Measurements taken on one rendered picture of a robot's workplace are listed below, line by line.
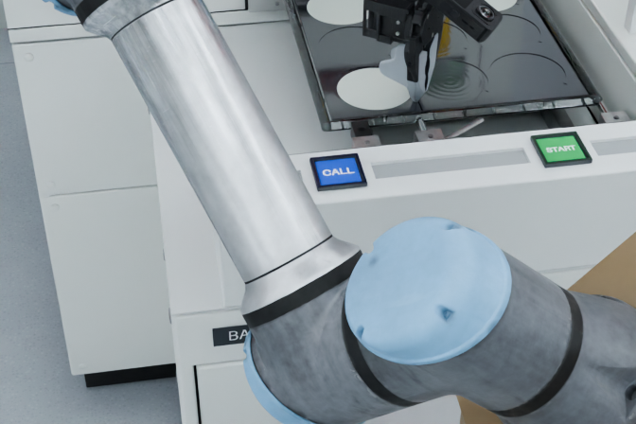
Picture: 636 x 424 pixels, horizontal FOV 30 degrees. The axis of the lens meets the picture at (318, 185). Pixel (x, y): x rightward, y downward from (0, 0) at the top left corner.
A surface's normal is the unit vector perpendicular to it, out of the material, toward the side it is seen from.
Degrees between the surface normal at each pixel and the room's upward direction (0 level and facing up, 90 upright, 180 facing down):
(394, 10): 90
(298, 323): 59
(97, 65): 90
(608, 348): 35
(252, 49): 0
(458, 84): 0
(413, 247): 42
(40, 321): 0
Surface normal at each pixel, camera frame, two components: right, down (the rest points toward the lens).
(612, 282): -0.75, -0.44
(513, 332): 0.51, 0.11
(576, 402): 0.06, 0.29
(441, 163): 0.00, -0.78
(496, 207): 0.17, 0.61
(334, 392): -0.44, 0.55
